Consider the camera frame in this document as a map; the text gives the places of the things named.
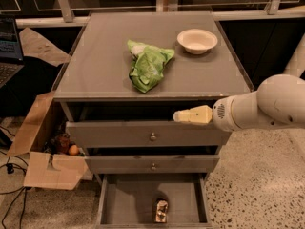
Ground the white paper bowl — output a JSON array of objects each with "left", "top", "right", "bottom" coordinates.
[{"left": 177, "top": 29, "right": 218, "bottom": 55}]

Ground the orange fruit in box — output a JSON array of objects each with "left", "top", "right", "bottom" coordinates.
[{"left": 69, "top": 145, "right": 79, "bottom": 156}]

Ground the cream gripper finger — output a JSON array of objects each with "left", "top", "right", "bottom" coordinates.
[{"left": 173, "top": 110, "right": 190, "bottom": 122}]

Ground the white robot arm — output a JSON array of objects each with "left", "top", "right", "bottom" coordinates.
[{"left": 173, "top": 35, "right": 305, "bottom": 132}]

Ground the green chip bag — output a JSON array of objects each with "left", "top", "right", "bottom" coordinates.
[{"left": 127, "top": 40, "right": 174, "bottom": 94}]

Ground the metal window railing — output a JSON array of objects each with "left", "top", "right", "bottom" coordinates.
[{"left": 0, "top": 0, "right": 305, "bottom": 28}]

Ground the orange soda can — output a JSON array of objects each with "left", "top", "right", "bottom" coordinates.
[{"left": 153, "top": 198, "right": 169, "bottom": 223}]

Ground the grey top drawer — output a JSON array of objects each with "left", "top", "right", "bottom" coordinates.
[{"left": 67, "top": 121, "right": 231, "bottom": 148}]

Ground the brown cardboard box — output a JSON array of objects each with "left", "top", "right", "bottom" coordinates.
[{"left": 7, "top": 91, "right": 92, "bottom": 190}]

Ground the dark jar in box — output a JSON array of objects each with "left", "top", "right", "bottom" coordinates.
[{"left": 56, "top": 134, "right": 70, "bottom": 154}]

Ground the black floor cable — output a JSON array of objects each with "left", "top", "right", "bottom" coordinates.
[{"left": 0, "top": 124, "right": 31, "bottom": 229}]

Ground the grey middle drawer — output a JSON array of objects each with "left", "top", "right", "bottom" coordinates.
[{"left": 85, "top": 155, "right": 219, "bottom": 174}]

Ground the open laptop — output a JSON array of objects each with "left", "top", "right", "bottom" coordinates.
[{"left": 0, "top": 14, "right": 24, "bottom": 88}]

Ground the cardboard sheet piece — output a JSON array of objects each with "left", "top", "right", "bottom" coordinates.
[{"left": 19, "top": 28, "right": 71, "bottom": 67}]

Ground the grey bottom drawer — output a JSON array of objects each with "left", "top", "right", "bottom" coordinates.
[{"left": 94, "top": 174, "right": 213, "bottom": 229}]

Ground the grey drawer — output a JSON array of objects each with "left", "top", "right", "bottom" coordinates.
[
  {"left": 67, "top": 121, "right": 231, "bottom": 148},
  {"left": 94, "top": 174, "right": 213, "bottom": 229},
  {"left": 85, "top": 155, "right": 219, "bottom": 174}
]

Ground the grey drawer cabinet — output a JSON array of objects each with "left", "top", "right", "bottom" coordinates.
[{"left": 51, "top": 10, "right": 255, "bottom": 229}]

